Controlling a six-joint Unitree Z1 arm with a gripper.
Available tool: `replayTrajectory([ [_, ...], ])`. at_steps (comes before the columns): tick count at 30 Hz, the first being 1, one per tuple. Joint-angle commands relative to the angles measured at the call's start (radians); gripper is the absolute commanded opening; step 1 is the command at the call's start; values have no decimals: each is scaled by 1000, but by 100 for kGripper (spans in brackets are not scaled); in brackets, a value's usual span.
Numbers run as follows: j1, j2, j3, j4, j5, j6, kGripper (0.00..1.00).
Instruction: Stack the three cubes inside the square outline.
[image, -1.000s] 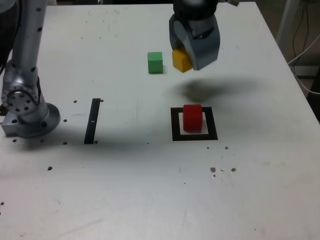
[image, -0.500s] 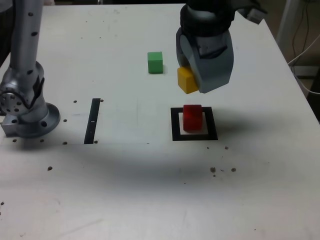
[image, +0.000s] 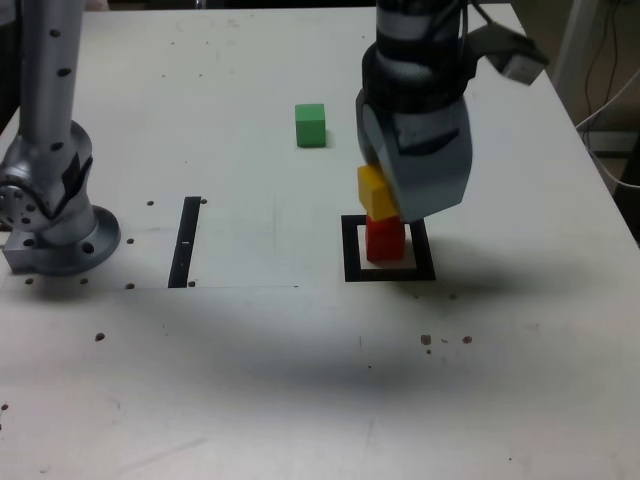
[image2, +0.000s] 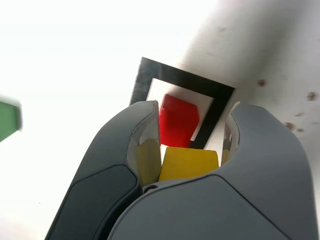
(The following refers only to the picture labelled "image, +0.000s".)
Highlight white metal post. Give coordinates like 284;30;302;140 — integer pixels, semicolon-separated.
552;0;601;89

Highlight grey gripper camera box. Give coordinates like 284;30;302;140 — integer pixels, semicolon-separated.
469;22;550;87

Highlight white cable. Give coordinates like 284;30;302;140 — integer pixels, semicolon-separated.
574;67;640;190

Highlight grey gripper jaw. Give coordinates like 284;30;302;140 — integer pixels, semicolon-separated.
372;94;474;222
355;92;385;167

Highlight black tape square outline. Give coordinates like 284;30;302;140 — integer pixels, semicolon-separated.
340;213;437;283

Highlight thin black cable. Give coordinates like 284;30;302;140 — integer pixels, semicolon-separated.
584;0;624;119

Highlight black tape strip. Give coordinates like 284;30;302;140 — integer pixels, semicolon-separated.
167;196;203;290

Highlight red cube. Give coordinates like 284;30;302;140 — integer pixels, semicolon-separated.
365;214;405;262

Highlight green cube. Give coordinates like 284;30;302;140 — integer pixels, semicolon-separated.
294;103;327;148

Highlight yellow cube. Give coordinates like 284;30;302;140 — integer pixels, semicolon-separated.
357;165;401;222

